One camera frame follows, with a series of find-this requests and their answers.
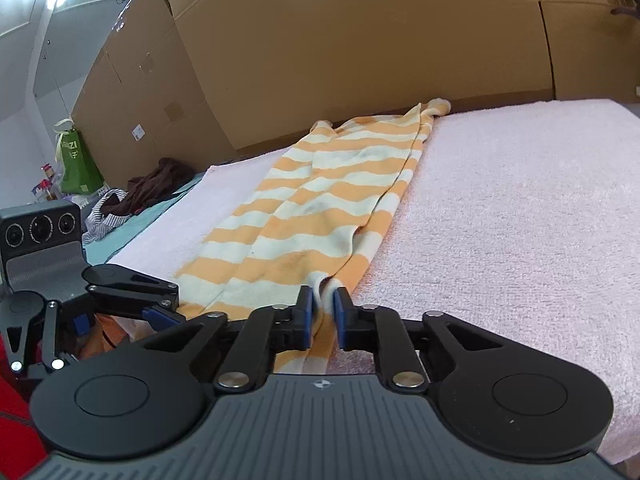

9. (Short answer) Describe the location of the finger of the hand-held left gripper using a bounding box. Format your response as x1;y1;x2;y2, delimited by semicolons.
42;293;101;371
82;263;189;334

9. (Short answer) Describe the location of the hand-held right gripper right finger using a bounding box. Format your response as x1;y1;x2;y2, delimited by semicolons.
331;286;502;395

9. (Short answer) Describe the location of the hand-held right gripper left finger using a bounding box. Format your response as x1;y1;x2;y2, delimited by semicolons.
142;285;317;395

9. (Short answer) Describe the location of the orange white striped shirt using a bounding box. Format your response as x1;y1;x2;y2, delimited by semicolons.
175;99;453;377

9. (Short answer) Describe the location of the orange cloth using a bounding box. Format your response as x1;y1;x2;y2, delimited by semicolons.
94;313;129;359

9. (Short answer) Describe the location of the grey striped cloth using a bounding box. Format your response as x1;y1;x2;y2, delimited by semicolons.
82;188;134;246

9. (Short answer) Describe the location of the group of small bottles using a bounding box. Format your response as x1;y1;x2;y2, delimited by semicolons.
31;162;64;202

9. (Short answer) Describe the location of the teal cloth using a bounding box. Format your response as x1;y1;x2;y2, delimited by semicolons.
82;175;202;262

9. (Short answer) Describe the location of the green paper bag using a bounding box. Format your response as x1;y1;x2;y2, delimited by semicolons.
52;119;106;196

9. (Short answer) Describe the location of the person's red clothing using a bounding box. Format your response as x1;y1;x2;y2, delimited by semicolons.
0;335;52;480

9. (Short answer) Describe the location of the dark brown cloth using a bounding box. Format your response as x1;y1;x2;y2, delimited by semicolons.
127;157;196;214

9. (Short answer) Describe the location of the pink terry towel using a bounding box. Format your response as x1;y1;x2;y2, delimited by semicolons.
107;99;640;467

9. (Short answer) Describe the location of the taped cardboard box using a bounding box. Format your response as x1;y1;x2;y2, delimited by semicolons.
70;0;239;182

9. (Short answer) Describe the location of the large cardboard box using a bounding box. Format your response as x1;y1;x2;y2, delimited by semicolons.
162;0;559;157

